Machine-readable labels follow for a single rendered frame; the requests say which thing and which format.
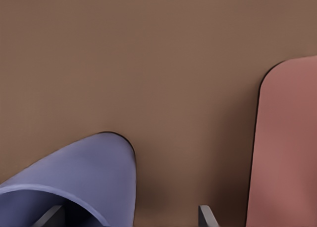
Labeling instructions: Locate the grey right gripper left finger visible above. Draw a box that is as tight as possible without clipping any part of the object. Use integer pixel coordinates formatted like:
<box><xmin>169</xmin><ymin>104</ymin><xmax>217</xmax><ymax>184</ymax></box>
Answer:
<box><xmin>32</xmin><ymin>204</ymin><xmax>64</xmax><ymax>227</ymax></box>

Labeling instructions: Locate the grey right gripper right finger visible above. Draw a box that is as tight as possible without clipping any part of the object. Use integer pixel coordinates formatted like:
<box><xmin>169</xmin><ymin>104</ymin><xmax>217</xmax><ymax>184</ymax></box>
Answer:
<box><xmin>198</xmin><ymin>205</ymin><xmax>219</xmax><ymax>227</ymax></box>

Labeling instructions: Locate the blue cup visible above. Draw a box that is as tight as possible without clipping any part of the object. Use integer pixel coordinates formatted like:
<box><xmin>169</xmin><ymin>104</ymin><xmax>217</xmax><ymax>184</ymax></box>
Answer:
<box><xmin>0</xmin><ymin>131</ymin><xmax>138</xmax><ymax>227</ymax></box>

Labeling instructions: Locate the red cup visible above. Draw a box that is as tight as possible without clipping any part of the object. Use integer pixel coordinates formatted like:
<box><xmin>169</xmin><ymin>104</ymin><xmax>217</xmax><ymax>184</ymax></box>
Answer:
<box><xmin>245</xmin><ymin>55</ymin><xmax>317</xmax><ymax>227</ymax></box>

